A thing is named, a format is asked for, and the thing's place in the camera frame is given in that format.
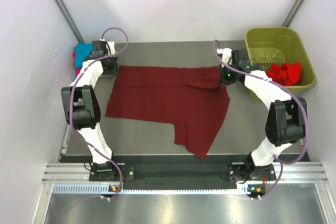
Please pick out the aluminium frame rail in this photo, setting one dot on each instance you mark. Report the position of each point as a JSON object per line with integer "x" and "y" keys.
{"x": 301, "y": 172}

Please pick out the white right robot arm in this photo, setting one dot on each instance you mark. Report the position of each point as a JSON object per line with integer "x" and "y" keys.
{"x": 287, "y": 118}

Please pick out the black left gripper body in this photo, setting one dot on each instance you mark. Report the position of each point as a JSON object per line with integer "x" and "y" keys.
{"x": 112, "y": 69}

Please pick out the slotted cable duct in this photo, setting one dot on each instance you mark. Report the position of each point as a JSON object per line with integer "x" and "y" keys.
{"x": 108, "y": 189}

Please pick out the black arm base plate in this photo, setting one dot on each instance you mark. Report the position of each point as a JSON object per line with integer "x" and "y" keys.
{"x": 229, "y": 172}

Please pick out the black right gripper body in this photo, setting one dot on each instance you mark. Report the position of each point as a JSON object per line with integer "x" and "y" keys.
{"x": 227, "y": 75}

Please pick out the teal folded shirt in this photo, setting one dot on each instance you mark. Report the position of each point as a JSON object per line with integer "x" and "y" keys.
{"x": 82, "y": 50}

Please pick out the olive green plastic bin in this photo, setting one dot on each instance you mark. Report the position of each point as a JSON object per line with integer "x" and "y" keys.
{"x": 268, "y": 46}

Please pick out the dark red t shirt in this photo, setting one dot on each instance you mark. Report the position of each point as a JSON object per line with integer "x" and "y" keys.
{"x": 192, "y": 99}

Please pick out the bright red crumpled shirt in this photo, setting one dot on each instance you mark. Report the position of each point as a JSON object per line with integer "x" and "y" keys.
{"x": 286, "y": 74}

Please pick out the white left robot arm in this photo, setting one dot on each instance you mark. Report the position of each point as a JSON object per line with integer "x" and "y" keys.
{"x": 82, "y": 110}

